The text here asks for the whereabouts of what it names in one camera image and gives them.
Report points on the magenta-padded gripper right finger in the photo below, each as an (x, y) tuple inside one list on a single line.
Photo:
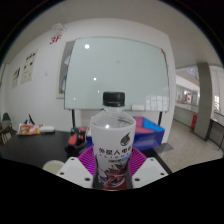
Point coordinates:
[(148, 171)]

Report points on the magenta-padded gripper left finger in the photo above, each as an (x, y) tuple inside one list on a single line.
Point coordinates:
[(75, 171)]

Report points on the clear white-labelled drink bottle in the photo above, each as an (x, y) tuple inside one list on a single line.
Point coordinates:
[(113, 146)]

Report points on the black and red tape dispenser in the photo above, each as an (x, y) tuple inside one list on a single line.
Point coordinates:
[(76, 140)]

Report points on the blue cardboard box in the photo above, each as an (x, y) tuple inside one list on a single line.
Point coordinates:
[(150, 133)]

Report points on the small white flat block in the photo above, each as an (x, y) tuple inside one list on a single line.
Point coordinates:
[(47, 129)]

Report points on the colourful magazine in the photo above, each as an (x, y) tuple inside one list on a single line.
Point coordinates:
[(29, 129)]

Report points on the red fire extinguisher box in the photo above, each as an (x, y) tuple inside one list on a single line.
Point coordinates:
[(194, 121)]

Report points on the black metal railing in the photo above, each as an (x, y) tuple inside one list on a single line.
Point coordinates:
[(218, 128)]

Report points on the dark grey chair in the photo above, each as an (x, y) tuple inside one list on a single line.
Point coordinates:
[(5, 117)]

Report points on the large glass whiteboard on stand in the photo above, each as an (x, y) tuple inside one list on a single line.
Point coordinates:
[(116, 66)]

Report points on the red floor number sign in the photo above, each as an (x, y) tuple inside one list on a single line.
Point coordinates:
[(55, 39)]

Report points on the red flag wall sign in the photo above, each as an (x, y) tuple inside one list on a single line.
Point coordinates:
[(189, 98)]

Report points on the white wall switch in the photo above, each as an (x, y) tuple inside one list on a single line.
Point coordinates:
[(46, 73)]

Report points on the small white wall poster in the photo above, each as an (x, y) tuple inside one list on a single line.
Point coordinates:
[(16, 77)]

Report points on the large white wall poster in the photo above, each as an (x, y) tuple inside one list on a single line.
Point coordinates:
[(29, 66)]

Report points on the white wall-mounted device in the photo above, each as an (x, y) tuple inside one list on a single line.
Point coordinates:
[(58, 28)]

